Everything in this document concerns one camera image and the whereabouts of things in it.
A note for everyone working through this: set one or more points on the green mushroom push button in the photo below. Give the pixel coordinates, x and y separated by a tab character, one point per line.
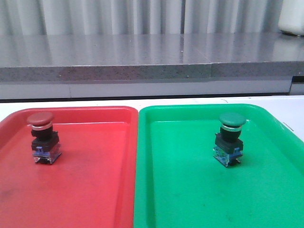
228	147

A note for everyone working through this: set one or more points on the red mushroom push button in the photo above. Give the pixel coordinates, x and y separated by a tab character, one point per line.
46	145

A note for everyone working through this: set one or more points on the grey stone platform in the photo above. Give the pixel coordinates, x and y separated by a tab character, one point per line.
103	66

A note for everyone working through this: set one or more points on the green plastic tray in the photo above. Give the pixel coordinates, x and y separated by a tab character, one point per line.
179	183

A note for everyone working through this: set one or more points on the red plastic tray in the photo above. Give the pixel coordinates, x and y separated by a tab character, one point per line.
91	184

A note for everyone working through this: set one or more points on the white container in background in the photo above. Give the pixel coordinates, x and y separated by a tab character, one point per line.
291	18

